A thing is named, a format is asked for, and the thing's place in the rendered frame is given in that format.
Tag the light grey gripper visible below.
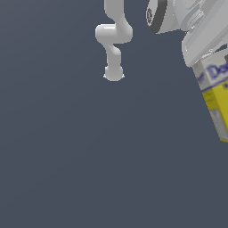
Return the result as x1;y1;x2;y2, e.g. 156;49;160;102
181;4;228;69

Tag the white and yellow sugar box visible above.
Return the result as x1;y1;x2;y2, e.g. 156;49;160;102
191;49;228;143

